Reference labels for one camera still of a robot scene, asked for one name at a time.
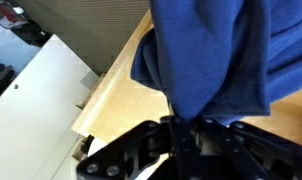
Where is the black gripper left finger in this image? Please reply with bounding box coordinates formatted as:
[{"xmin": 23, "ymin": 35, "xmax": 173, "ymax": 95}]
[{"xmin": 75, "ymin": 114, "xmax": 192, "ymax": 180}]

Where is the dark blue shirt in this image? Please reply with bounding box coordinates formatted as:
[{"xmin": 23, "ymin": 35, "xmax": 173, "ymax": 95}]
[{"xmin": 130, "ymin": 0, "xmax": 302, "ymax": 127}]

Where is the brown leather armchair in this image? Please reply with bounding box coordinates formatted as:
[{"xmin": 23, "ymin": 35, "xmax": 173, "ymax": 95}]
[{"xmin": 70, "ymin": 9, "xmax": 302, "ymax": 161}]

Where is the dark clutter item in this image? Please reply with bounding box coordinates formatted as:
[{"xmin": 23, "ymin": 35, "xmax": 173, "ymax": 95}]
[{"xmin": 0, "ymin": 59, "xmax": 17, "ymax": 104}]

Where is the red white packet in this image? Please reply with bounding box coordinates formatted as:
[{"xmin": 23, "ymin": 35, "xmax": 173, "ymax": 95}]
[{"xmin": 0, "ymin": 0, "xmax": 29, "ymax": 30}]

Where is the black small object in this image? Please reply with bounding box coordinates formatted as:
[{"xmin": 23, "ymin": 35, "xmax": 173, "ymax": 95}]
[{"xmin": 10, "ymin": 19, "xmax": 49, "ymax": 46}]

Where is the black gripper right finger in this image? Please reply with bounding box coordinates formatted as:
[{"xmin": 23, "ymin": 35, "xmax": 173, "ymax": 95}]
[{"xmin": 190, "ymin": 115, "xmax": 302, "ymax": 180}]

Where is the white flat panel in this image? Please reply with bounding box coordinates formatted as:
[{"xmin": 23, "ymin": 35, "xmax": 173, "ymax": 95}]
[{"xmin": 0, "ymin": 33, "xmax": 107, "ymax": 180}]

